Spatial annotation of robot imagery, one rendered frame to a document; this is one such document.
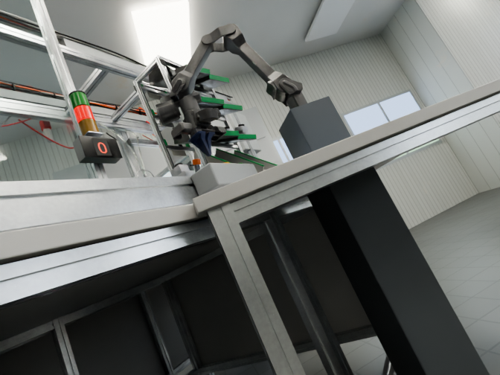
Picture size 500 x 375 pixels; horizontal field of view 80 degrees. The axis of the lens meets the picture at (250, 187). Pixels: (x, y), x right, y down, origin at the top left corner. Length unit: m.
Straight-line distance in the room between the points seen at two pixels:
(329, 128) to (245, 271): 0.54
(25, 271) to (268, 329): 0.37
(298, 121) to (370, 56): 5.66
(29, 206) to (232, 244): 0.32
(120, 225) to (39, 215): 0.12
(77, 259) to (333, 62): 5.85
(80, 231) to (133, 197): 0.20
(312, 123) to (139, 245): 0.62
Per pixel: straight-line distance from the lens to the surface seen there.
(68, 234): 0.44
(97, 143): 1.03
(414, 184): 5.71
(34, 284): 0.42
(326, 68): 5.94
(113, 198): 0.60
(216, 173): 0.71
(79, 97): 1.12
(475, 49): 6.44
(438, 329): 0.98
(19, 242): 0.42
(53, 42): 1.32
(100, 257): 0.47
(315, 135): 0.91
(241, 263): 0.56
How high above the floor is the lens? 0.73
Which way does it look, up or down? 11 degrees up
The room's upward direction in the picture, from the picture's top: 25 degrees counter-clockwise
